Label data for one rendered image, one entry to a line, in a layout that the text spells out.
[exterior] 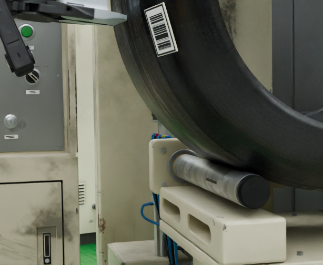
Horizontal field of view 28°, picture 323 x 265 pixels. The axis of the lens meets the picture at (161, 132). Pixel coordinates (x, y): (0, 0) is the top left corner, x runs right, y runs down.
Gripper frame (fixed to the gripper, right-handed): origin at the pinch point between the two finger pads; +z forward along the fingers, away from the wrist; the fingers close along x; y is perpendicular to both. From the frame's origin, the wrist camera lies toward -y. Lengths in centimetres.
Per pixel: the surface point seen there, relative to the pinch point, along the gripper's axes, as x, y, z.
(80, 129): 369, -27, 38
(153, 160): 25.1, -19.9, 12.8
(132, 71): 7.3, -5.9, 4.1
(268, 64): 27.6, -0.4, 33.4
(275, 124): -11.9, -11.6, 19.2
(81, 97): 370, -5, 37
